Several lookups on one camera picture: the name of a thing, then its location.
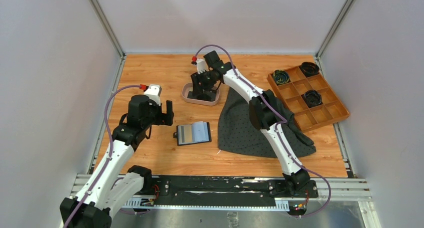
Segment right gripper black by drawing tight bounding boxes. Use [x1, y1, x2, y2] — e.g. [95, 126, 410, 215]
[191, 70, 217, 97]

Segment pink oval tray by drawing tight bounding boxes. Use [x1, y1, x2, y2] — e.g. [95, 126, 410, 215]
[181, 83, 220, 106]

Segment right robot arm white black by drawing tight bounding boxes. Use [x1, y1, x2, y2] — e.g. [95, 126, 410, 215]
[191, 51, 311, 197]

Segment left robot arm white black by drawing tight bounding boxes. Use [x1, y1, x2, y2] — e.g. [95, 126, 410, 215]
[59, 94, 174, 227]

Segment dark grey dotted cloth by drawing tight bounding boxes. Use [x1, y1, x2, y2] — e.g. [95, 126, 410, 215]
[217, 88, 317, 158]

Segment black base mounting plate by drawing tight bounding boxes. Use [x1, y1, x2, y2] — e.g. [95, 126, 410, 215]
[128, 175, 319, 208]

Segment coiled black belt top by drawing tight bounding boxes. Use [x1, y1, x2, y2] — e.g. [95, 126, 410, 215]
[299, 62, 320, 77]

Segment coiled black belt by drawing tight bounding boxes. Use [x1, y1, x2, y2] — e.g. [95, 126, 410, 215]
[299, 62, 320, 77]
[301, 90, 323, 108]

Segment coiled black belt middle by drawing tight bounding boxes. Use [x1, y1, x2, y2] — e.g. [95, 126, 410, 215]
[301, 90, 323, 108]

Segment brown wooden compartment tray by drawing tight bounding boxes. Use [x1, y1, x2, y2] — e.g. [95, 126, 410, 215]
[267, 62, 350, 132]

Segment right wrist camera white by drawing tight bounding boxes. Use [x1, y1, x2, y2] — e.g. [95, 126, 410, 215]
[194, 58, 209, 74]

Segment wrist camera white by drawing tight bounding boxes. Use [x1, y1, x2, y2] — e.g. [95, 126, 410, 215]
[143, 84, 162, 106]
[194, 58, 209, 74]

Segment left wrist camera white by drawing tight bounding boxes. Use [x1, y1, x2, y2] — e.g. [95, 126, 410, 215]
[143, 84, 162, 106]

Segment aluminium frame rail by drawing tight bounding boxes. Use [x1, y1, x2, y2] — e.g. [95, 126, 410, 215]
[59, 174, 382, 228]

